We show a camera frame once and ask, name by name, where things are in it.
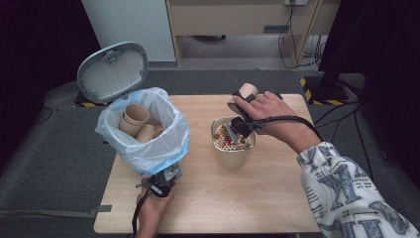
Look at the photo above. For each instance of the light wooden desk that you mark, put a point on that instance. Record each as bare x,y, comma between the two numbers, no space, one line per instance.
224,20

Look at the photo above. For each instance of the person's right hand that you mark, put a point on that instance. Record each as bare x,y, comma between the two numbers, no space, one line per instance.
274,110

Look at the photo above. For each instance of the grey desk label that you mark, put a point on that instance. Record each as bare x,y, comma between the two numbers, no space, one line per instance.
276,29

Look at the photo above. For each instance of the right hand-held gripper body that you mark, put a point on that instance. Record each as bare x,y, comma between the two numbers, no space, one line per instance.
244,127

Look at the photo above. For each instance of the black stand with striped base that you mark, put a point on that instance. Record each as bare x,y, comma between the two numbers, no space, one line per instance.
325,91
86,104

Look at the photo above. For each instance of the food scraps pile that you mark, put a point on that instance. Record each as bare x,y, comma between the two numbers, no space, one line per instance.
218,138

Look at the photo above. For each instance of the brown paper cup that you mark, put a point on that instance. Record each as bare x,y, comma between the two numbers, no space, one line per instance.
248,89
127,129
136,114
157,133
145,133

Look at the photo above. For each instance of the grey white trash can lid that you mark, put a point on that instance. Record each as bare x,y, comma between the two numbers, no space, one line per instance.
112,71

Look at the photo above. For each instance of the black curtain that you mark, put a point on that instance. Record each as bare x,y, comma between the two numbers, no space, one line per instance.
33,66
389,66

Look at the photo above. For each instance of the person's left hand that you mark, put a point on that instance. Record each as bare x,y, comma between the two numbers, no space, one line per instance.
150,214

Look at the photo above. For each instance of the white cabinet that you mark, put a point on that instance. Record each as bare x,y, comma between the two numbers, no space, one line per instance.
132,20

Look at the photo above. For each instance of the trash bin with plastic bag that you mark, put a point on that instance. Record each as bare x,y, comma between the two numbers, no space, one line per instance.
155,155

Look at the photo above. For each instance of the beige strainer container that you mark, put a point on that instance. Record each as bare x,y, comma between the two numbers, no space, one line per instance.
231,160

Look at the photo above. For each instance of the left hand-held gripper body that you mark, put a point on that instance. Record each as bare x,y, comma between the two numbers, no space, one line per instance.
161,185

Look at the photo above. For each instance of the white power strip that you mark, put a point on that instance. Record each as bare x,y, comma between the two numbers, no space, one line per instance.
296,2

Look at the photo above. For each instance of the grey white trash can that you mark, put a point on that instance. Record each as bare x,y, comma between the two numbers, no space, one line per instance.
165,168

